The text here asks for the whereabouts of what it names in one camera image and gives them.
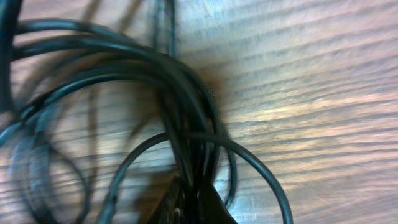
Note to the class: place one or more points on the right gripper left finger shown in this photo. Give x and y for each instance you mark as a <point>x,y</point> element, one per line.
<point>174,207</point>

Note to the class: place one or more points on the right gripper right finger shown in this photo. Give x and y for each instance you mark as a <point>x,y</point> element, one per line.
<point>211,207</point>

